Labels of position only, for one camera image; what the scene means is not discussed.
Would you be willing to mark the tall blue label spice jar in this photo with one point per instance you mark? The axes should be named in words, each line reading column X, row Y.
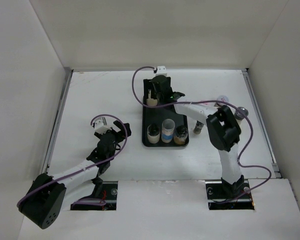
column 167, row 130

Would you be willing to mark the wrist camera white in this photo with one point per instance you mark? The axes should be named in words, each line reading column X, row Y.
column 160, row 71
column 100, row 125

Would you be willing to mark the brown spice bottle black cap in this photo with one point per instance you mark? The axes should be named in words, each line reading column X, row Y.
column 180, row 135

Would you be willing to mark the yellow cap spice bottle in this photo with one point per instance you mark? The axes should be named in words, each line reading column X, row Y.
column 151, row 102

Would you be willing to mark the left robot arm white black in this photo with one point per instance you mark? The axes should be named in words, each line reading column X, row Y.
column 43, row 202

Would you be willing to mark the white powder bottle black cap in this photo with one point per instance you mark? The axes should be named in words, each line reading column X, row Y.
column 153, row 133

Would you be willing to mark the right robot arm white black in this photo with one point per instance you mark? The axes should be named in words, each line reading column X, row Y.
column 223, row 132

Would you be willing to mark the black rectangular tray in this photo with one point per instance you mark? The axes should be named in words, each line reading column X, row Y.
column 157, row 116

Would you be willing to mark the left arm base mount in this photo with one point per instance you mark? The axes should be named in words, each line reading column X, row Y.
column 103, row 197

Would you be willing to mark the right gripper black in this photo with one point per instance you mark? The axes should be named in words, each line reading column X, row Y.
column 148, row 84

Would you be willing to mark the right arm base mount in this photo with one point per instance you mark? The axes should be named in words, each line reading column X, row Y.
column 218, row 199

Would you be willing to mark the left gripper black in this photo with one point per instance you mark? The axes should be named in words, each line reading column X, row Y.
column 121, row 135

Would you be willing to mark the small black pepper bottle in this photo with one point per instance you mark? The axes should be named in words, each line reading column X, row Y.
column 198, row 128

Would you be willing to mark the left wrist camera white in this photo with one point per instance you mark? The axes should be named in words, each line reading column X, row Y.
column 100, row 125

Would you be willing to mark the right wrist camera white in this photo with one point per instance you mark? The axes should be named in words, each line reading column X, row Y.
column 160, row 71

